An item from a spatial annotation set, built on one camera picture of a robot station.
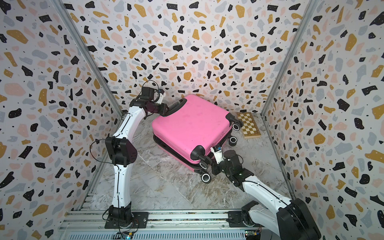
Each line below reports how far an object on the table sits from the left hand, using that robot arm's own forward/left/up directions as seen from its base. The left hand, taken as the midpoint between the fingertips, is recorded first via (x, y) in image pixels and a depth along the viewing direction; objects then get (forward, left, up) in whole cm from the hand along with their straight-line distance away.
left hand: (169, 108), depth 97 cm
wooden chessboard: (-3, -57, -18) cm, 60 cm away
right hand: (-33, -25, -10) cm, 42 cm away
